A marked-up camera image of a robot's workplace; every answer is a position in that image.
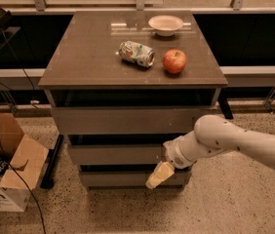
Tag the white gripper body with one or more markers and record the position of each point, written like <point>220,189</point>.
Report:
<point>176,155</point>

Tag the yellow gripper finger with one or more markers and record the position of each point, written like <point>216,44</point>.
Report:
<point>162,172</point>

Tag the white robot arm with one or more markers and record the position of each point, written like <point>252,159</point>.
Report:
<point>212,135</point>

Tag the grey drawer cabinet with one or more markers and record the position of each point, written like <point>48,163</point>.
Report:
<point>87,71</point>

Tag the grey top drawer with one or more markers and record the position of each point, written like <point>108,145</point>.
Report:
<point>126,120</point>

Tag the open cardboard box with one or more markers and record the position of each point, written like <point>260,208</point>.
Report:
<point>26,158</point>

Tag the black table leg right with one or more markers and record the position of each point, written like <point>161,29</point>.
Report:
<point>224,105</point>

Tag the black table leg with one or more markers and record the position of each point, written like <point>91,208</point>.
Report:
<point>47,180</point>
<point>224,105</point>

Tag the red apple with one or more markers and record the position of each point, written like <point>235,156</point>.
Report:
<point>174,61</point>

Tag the crushed green soda can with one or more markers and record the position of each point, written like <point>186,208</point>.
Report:
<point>137,53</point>

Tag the black table leg left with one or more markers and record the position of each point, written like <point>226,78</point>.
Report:
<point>47,180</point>

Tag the white bowl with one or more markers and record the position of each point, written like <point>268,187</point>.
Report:
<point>165,25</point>

